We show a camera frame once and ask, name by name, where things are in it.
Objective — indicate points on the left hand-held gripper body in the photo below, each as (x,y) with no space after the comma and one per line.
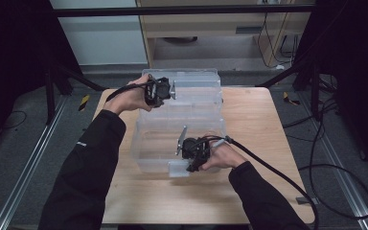
(158,91)

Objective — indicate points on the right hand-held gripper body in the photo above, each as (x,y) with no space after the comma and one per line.
(195,148)

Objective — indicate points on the clear plastic storage box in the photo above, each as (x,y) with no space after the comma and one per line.
(198,108)

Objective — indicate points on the person's right hand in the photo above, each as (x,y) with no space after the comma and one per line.
(225,158)

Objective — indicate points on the person's left hand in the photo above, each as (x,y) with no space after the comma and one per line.
(127,97)

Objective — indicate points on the white cabinet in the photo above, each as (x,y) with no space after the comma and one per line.
(102,41)

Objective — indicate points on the wooden cabinet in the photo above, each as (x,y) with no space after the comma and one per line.
(204,27)

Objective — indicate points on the black horizontal bar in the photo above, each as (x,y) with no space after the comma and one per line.
(172,10)

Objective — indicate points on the black metal stand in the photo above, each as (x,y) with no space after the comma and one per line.
(314,89)
(49,92)

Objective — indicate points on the grey tape strip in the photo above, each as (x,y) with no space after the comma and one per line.
(305,200)

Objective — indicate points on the aluminium floor rail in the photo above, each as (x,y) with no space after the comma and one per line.
(28,166)
(341,179)

